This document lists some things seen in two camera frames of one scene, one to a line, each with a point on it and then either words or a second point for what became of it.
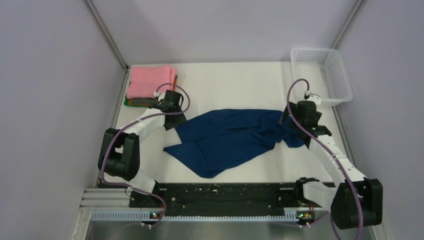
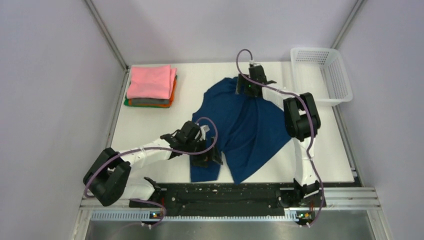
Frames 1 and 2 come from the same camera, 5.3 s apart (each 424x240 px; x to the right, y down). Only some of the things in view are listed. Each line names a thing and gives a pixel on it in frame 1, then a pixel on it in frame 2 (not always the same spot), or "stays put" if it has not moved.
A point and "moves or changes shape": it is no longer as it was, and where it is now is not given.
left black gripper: x=180 y=118 → x=200 y=159
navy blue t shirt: x=221 y=141 moves or changes shape
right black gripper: x=294 y=109 → x=244 y=82
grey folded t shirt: x=151 y=101 stays put
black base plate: x=220 y=196 stays put
